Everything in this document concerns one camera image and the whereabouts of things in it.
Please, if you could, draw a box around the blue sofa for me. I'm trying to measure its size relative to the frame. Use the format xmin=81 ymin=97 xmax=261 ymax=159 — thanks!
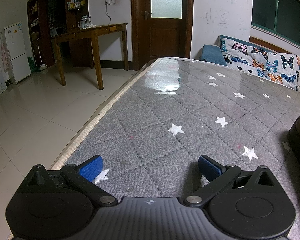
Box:
xmin=199 ymin=34 xmax=300 ymax=93

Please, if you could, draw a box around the dark wooden shelf cabinet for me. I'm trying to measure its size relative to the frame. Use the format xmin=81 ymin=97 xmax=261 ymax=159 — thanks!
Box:
xmin=27 ymin=0 xmax=89 ymax=68

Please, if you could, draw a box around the white refrigerator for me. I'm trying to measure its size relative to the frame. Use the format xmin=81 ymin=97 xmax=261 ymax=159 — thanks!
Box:
xmin=0 ymin=21 xmax=32 ymax=84

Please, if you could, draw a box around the white broom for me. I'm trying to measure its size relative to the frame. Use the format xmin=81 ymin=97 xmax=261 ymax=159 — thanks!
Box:
xmin=37 ymin=44 xmax=47 ymax=70

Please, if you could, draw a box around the green bin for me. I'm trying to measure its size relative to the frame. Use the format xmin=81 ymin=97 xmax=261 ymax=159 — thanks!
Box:
xmin=27 ymin=57 xmax=37 ymax=72

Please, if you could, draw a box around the green-framed window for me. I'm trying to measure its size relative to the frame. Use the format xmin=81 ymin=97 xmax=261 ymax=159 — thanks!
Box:
xmin=251 ymin=0 xmax=300 ymax=49

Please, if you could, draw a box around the wooden door with frosted glass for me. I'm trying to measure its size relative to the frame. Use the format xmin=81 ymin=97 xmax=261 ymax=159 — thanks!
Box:
xmin=130 ymin=0 xmax=194 ymax=70

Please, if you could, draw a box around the grey power cable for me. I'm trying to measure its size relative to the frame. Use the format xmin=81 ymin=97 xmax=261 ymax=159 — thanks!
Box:
xmin=105 ymin=4 xmax=113 ymax=25

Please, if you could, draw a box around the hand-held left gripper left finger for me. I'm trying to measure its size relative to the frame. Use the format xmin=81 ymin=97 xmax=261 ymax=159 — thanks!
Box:
xmin=27 ymin=155 xmax=117 ymax=207

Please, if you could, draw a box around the pink hanging cloth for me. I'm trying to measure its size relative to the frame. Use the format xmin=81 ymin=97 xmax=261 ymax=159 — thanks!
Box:
xmin=0 ymin=39 xmax=13 ymax=72

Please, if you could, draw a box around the wooden desk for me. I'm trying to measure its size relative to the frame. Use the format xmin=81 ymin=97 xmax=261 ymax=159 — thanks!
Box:
xmin=51 ymin=23 xmax=129 ymax=90

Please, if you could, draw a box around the butterfly print pillow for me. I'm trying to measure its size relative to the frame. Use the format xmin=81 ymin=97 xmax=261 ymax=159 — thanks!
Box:
xmin=220 ymin=37 xmax=300 ymax=90

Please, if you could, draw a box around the glass jar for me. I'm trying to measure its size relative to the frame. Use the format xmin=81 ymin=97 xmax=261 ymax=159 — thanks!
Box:
xmin=77 ymin=16 xmax=92 ymax=29

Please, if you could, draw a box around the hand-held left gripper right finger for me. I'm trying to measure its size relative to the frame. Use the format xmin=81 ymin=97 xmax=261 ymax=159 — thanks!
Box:
xmin=184 ymin=155 xmax=274 ymax=207

